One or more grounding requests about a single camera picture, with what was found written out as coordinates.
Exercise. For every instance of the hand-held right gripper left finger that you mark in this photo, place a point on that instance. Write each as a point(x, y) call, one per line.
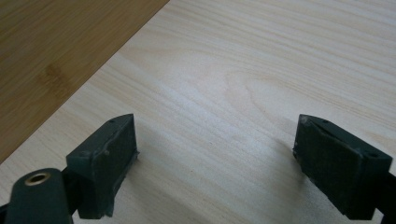
point(102, 168)

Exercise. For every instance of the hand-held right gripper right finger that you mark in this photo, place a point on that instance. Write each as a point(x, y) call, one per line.
point(336, 168)

